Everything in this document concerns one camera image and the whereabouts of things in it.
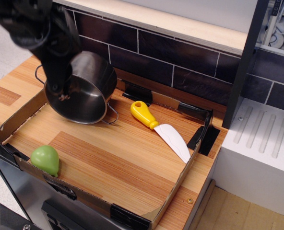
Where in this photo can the cardboard fence with black tape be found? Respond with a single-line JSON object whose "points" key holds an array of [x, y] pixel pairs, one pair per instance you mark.
{"points": [[110, 176]]}

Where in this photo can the stainless steel pot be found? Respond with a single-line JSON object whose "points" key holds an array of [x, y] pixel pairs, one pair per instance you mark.
{"points": [[92, 84]]}

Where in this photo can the yellow handled toy knife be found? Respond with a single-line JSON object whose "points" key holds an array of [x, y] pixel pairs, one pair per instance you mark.
{"points": [[169, 134]]}

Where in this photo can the dark grey vertical post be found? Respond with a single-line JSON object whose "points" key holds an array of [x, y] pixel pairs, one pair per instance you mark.
{"points": [[253, 33]]}

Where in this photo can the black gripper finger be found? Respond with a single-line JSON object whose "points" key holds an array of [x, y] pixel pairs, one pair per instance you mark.
{"points": [[58, 72]]}

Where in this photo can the green toy pear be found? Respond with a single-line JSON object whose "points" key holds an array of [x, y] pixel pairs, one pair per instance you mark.
{"points": [[46, 158]]}

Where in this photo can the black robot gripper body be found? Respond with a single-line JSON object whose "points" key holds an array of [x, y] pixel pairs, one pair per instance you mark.
{"points": [[44, 28]]}

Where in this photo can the white grooved sink drainboard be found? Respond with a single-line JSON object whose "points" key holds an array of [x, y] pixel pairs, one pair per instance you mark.
{"points": [[257, 132]]}

